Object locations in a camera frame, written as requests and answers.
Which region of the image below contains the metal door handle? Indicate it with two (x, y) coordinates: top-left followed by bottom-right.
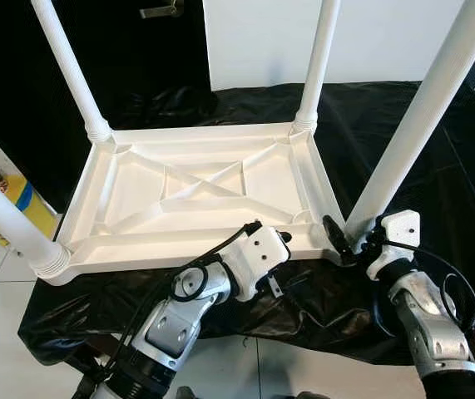
(140, 0), (184, 19)

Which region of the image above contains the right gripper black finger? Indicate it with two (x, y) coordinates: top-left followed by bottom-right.
(322, 214), (359, 265)

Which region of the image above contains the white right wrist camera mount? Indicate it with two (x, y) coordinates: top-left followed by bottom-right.
(366, 210), (421, 281)

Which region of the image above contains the black door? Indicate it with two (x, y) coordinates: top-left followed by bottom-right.
(0, 0), (213, 188)

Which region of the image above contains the white plastic table top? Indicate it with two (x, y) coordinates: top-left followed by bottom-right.
(42, 123), (346, 286)

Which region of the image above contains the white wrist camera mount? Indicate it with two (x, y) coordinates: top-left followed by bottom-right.
(366, 210), (421, 281)
(220, 223), (290, 300)

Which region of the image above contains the white plastic table leg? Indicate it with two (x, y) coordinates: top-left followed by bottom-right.
(344, 0), (475, 242)
(31, 0), (113, 144)
(0, 162), (72, 279)
(293, 0), (342, 134)

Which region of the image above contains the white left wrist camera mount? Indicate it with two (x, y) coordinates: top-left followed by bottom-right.
(220, 223), (290, 300)

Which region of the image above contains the yellow container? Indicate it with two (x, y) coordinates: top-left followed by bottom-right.
(0, 170), (59, 246)

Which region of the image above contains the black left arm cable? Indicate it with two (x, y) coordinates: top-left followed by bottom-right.
(96, 220), (263, 392)

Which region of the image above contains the black plastic table cover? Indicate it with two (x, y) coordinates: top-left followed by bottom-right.
(19, 81), (475, 367)

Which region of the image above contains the dark wooden table leg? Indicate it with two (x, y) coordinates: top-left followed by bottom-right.
(71, 337), (121, 375)

